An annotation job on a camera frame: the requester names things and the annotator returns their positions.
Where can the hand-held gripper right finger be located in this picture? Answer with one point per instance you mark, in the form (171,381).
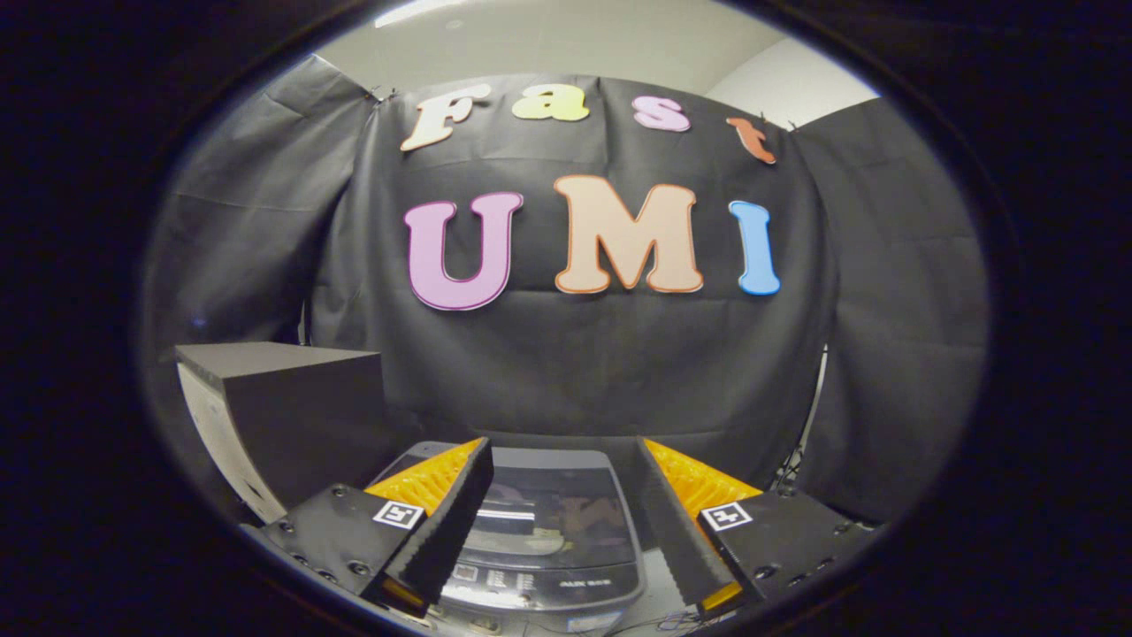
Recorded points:
(676,531)

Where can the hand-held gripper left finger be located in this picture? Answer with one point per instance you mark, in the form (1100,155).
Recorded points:
(451,522)

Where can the thin metal light stand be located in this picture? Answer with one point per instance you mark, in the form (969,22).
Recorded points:
(800,442)

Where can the dark cabinet with beige door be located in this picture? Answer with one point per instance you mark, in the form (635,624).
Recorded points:
(301,416)

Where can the black backdrop cloth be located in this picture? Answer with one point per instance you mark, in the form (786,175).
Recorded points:
(575,354)

